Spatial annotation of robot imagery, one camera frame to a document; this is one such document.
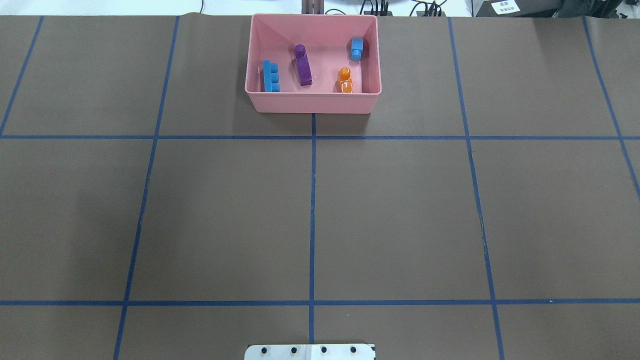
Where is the orange toy block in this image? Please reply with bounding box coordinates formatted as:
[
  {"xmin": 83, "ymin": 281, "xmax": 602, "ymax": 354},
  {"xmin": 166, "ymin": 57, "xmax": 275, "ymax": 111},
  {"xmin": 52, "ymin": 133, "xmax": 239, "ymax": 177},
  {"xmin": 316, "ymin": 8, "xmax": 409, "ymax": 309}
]
[{"xmin": 337, "ymin": 67, "xmax": 354, "ymax": 94}]

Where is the purple toy block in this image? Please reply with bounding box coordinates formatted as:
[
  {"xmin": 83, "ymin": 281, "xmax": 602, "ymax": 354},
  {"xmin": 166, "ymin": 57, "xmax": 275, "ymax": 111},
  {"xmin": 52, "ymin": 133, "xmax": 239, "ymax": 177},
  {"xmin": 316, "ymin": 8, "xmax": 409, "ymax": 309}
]
[{"xmin": 294, "ymin": 44, "xmax": 313, "ymax": 87}]

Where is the long blue toy block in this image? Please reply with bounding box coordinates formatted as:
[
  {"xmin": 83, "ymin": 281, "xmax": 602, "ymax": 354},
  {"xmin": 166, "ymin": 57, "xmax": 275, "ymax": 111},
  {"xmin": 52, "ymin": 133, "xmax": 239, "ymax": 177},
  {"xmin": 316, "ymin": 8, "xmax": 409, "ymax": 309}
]
[{"xmin": 262, "ymin": 59, "xmax": 281, "ymax": 92}]

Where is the small blue toy block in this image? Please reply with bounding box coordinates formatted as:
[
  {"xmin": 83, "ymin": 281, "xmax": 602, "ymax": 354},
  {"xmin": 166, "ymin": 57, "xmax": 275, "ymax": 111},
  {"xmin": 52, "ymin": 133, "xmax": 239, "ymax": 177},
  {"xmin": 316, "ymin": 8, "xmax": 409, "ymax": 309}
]
[{"xmin": 349, "ymin": 38, "xmax": 365, "ymax": 62}]

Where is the pink plastic box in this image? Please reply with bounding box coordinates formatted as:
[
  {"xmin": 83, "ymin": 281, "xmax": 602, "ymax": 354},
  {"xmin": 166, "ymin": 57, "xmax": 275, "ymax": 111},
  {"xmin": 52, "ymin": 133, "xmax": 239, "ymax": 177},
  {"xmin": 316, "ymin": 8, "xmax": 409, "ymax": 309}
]
[{"xmin": 244, "ymin": 13, "xmax": 383, "ymax": 114}]

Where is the white camera stand base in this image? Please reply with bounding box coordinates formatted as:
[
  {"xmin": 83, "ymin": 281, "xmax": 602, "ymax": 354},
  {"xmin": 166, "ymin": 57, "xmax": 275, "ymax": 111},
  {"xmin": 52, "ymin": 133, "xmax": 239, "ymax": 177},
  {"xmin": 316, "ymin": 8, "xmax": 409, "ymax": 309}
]
[{"xmin": 243, "ymin": 343, "xmax": 377, "ymax": 360}]

